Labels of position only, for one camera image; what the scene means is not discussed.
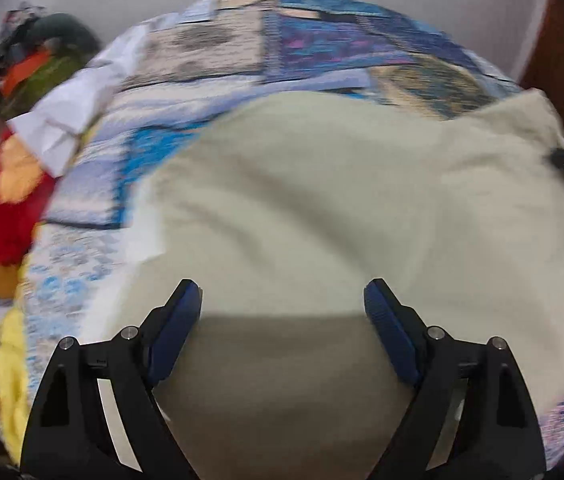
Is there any white cloth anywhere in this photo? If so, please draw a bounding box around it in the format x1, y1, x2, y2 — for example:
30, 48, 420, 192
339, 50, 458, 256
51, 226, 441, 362
7, 25, 150, 178

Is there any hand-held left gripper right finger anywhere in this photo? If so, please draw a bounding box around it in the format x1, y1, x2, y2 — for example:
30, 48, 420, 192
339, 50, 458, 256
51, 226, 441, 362
363, 277, 547, 480

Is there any green cloth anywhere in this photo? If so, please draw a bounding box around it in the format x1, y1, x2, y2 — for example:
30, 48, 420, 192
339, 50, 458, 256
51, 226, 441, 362
7, 55, 90, 116

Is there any red and orange plush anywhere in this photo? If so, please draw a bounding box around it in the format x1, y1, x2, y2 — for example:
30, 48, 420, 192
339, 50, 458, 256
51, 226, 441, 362
0, 130, 58, 266

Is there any yellow sheet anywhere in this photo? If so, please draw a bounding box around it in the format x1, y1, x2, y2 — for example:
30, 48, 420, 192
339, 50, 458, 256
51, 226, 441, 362
0, 305, 33, 466

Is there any patterned clothes pile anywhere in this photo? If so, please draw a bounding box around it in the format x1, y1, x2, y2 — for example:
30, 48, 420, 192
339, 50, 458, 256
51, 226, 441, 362
0, 5, 48, 76

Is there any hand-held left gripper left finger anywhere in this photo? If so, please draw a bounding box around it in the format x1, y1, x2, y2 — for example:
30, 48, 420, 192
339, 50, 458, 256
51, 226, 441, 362
19, 278, 203, 480

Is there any orange cloth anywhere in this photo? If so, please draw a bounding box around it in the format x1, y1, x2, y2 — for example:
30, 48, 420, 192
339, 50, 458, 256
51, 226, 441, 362
0, 50, 53, 98

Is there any white zip jacket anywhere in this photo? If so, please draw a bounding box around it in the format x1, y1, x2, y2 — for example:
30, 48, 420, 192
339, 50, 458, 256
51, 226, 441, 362
112, 89, 564, 480

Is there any blue patchwork quilt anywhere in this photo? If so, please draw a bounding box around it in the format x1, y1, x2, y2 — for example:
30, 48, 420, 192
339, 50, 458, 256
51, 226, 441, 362
0, 0, 564, 461

